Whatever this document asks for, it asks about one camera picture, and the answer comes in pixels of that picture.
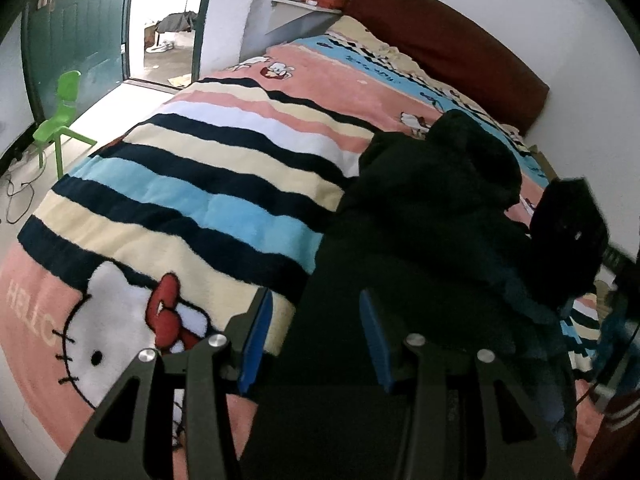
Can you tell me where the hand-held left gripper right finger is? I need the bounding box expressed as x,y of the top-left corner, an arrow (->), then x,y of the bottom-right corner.
359,288 -> 576,480

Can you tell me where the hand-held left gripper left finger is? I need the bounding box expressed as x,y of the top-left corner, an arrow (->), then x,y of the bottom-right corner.
55,287 -> 274,480

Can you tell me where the black large garment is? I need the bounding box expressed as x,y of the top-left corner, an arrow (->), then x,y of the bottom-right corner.
240,109 -> 608,480

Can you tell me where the striped cartoon cat blanket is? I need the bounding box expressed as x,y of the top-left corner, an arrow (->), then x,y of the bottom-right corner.
0,15 -> 613,466

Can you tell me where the person's dark red striped clothing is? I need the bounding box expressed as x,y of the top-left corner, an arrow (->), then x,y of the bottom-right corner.
577,390 -> 640,480

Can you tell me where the dark red headboard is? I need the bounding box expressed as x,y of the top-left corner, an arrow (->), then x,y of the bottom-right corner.
344,0 -> 551,133

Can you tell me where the green plastic chair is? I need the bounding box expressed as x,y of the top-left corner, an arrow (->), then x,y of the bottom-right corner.
32,70 -> 98,181

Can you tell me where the dark cloth pile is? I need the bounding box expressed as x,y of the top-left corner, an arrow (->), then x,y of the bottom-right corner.
155,11 -> 198,33

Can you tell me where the dark green door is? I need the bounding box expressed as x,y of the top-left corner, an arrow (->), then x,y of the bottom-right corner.
21,0 -> 138,126

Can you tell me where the black floor cable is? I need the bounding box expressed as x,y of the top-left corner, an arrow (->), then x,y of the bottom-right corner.
0,152 -> 48,226

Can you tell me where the white wall shelf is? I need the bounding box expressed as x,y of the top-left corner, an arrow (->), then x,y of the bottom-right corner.
271,0 -> 343,43

